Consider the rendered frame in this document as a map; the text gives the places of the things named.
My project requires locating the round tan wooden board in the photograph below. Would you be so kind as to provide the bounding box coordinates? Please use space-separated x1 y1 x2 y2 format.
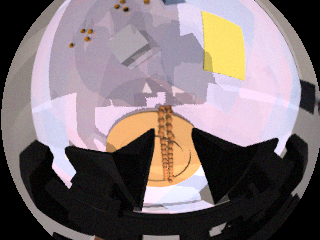
105 111 201 188

